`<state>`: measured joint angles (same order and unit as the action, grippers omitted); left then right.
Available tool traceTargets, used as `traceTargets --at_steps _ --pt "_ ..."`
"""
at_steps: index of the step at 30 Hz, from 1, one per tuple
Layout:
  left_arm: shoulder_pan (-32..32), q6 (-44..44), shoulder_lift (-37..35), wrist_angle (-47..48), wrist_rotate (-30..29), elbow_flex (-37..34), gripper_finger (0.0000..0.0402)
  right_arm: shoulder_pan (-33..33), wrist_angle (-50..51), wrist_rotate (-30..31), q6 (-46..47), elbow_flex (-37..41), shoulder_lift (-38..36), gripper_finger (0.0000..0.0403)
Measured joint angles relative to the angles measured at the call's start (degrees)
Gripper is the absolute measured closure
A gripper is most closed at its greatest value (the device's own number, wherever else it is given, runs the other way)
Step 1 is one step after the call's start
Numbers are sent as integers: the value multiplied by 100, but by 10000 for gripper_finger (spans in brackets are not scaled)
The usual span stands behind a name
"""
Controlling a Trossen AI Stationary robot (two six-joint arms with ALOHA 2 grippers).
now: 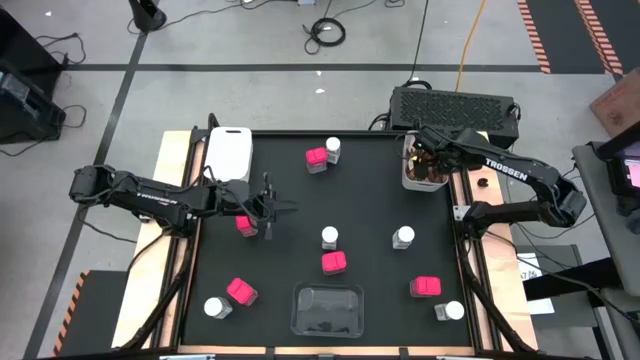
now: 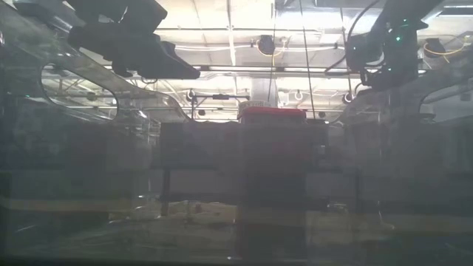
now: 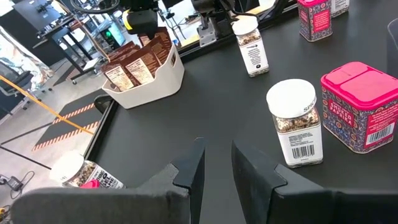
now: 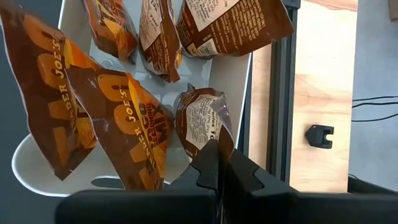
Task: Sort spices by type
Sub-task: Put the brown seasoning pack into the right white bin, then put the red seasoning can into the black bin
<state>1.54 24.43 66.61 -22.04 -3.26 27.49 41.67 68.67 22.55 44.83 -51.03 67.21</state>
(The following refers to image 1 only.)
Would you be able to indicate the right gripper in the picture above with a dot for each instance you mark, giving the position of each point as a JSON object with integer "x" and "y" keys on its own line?
{"x": 440, "y": 147}

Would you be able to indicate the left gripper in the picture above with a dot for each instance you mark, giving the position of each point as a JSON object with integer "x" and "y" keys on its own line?
{"x": 260, "y": 205}

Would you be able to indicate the pink cube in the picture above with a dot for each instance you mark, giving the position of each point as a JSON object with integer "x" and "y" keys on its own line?
{"x": 316, "y": 157}
{"x": 246, "y": 226}
{"x": 334, "y": 262}

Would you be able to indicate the white cap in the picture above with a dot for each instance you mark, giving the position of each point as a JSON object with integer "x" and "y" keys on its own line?
{"x": 333, "y": 145}

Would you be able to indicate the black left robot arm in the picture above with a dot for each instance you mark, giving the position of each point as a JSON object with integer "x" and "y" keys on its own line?
{"x": 150, "y": 197}

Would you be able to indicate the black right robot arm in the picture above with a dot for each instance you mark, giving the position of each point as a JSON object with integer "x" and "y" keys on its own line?
{"x": 510, "y": 170}

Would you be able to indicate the black computer case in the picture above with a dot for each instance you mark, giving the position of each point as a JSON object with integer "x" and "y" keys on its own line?
{"x": 450, "y": 110}

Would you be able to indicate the grey plastic bin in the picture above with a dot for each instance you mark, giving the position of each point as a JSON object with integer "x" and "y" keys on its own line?
{"x": 425, "y": 186}

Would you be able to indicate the small black knob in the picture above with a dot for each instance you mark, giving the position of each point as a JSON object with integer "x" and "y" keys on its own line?
{"x": 482, "y": 182}

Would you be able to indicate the white plastic bin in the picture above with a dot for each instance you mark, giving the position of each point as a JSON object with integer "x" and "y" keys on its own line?
{"x": 227, "y": 155}

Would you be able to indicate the black table mat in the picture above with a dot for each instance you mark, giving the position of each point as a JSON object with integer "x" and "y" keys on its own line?
{"x": 370, "y": 200}

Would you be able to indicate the clear plastic tray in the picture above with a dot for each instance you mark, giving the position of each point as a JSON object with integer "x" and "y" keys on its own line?
{"x": 327, "y": 310}

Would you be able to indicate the white paper sheet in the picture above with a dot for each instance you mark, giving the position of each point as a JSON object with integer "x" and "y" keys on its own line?
{"x": 530, "y": 265}

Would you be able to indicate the grey cart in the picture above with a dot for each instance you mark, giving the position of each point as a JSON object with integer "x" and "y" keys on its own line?
{"x": 592, "y": 190}

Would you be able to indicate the black hazard-striped floor mat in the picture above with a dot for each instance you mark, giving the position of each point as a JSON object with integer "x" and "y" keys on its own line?
{"x": 95, "y": 315}
{"x": 570, "y": 35}

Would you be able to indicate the black monitor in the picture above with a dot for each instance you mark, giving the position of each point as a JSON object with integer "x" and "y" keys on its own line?
{"x": 617, "y": 172}

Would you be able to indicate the cardboard box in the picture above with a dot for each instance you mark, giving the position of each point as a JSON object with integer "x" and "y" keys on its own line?
{"x": 620, "y": 105}

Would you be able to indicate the black stand base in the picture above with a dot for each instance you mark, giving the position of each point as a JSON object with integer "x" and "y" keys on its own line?
{"x": 147, "y": 17}

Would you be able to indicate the black equipment case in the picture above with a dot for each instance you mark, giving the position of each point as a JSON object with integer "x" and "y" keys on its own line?
{"x": 25, "y": 115}

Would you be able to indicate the black cabinet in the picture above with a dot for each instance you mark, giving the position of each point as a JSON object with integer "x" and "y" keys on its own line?
{"x": 20, "y": 45}

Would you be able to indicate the black aluminium table frame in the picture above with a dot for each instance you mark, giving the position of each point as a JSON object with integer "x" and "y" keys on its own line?
{"x": 477, "y": 320}

